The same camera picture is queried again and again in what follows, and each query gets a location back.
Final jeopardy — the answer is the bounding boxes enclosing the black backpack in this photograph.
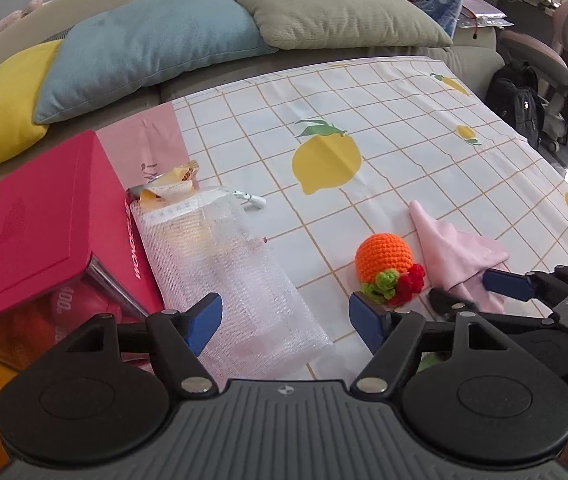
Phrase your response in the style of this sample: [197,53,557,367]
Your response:
[484,60,547,150]

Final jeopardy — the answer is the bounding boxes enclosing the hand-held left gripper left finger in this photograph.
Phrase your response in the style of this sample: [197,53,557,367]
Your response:
[61,292,225,396]

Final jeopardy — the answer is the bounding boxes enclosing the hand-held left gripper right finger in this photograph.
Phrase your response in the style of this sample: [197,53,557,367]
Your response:
[349,292,514,396]

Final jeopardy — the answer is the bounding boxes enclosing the red box with clear base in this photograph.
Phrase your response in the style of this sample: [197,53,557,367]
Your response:
[0,130,165,373]

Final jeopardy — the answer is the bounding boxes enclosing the pink cloth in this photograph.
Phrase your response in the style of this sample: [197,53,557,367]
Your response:
[408,200,510,313]

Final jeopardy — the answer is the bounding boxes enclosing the yellow snack wrapper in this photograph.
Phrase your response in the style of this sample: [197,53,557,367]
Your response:
[128,160,201,207]

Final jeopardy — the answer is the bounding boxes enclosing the white foam mesh bag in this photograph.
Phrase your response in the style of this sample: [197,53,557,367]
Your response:
[128,187,335,382]

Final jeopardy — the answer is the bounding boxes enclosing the grey-green pillow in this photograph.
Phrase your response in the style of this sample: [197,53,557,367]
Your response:
[216,0,455,52]

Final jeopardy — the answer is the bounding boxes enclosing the light blue pillow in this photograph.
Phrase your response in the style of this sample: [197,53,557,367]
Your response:
[33,0,279,125]

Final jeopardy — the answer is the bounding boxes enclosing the lemon print checked tablecloth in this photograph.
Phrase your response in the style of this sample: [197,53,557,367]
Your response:
[95,55,568,386]

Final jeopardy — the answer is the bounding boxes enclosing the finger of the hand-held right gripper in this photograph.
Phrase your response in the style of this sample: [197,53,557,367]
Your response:
[482,265,568,307]
[428,289,560,335]

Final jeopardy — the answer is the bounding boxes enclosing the pink desk chair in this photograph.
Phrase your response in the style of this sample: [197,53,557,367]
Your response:
[498,0,568,153]

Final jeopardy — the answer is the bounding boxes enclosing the small white clip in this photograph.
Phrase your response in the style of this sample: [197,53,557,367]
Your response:
[228,189,267,209]

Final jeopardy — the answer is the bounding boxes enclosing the orange crocheted fruit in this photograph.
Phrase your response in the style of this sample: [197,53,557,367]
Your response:
[355,232,427,308]

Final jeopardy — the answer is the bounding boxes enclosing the pink plastic folder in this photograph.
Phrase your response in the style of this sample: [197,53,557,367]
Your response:
[456,0,514,30]

